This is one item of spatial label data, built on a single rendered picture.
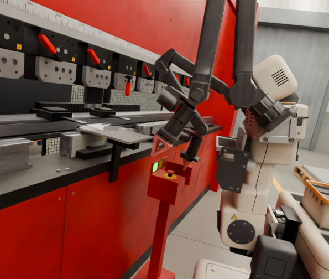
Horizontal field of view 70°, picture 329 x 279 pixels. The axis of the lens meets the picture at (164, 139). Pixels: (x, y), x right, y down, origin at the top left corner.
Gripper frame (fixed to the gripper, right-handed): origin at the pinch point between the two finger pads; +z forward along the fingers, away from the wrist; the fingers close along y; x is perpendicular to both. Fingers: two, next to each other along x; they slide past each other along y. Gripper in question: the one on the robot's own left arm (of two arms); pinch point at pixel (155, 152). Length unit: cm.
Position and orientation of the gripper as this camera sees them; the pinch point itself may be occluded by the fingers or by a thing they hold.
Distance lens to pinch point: 82.1
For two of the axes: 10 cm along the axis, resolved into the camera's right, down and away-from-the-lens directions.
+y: -2.2, 1.7, -9.6
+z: -5.7, 7.7, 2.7
